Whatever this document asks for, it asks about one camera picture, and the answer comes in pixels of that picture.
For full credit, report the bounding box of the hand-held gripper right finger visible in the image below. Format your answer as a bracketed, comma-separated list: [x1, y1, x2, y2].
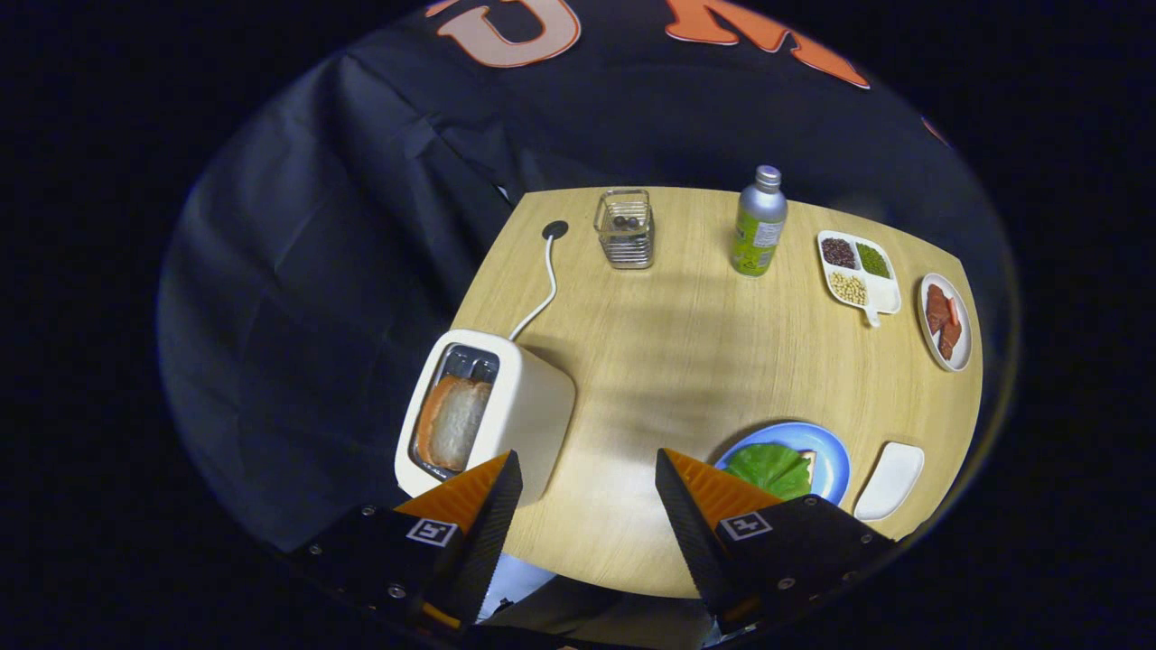
[654, 448, 901, 636]

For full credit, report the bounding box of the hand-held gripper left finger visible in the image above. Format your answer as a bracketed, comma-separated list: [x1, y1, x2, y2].
[285, 450, 525, 627]

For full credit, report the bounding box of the green lettuce leaf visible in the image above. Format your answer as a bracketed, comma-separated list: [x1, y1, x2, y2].
[724, 442, 814, 502]

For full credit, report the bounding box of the toasted bread slice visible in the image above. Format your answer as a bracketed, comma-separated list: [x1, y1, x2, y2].
[415, 375, 494, 473]

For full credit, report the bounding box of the cream white toaster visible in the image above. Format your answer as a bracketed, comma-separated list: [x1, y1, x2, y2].
[394, 329, 577, 506]

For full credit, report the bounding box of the blue round plate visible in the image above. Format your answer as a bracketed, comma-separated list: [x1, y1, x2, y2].
[713, 421, 852, 508]

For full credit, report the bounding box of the white rounded rectangular tray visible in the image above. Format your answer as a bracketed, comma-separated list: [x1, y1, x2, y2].
[853, 441, 926, 522]

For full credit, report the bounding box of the white divided dish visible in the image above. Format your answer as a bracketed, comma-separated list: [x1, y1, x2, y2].
[817, 230, 902, 328]

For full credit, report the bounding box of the silver bottle green label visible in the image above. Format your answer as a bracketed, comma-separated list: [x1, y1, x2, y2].
[732, 165, 788, 277]

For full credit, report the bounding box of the round white plate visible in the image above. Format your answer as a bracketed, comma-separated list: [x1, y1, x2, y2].
[918, 273, 974, 373]

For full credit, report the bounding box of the white power cable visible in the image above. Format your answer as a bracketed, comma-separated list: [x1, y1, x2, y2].
[508, 221, 570, 342]

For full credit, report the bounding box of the small wire basket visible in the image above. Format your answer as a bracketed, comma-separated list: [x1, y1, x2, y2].
[593, 189, 655, 270]

